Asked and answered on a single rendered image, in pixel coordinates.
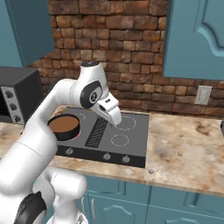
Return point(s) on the teal drawer front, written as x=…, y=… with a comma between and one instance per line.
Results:
x=122, y=188
x=189, y=201

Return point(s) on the dark object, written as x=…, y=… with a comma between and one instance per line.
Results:
x=222, y=128

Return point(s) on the teal wall cupboard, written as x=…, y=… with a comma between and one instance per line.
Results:
x=26, y=29

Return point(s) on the small grey sugar cube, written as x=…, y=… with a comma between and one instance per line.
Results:
x=151, y=171

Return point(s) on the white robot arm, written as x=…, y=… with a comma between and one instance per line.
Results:
x=35, y=137

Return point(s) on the dark grey hob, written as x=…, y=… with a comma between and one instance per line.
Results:
x=131, y=145

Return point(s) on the grey hob knob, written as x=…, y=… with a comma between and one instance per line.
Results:
x=69, y=151
x=106, y=156
x=125, y=159

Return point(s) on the teal base cupboard door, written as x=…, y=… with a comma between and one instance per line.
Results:
x=79, y=208
x=186, y=218
x=119, y=211

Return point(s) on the teal wall cupboard door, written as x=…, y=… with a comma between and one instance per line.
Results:
x=195, y=38

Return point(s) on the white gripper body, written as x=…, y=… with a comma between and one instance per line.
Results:
x=114, y=116

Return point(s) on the grey wall socket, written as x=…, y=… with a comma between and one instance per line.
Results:
x=203, y=95

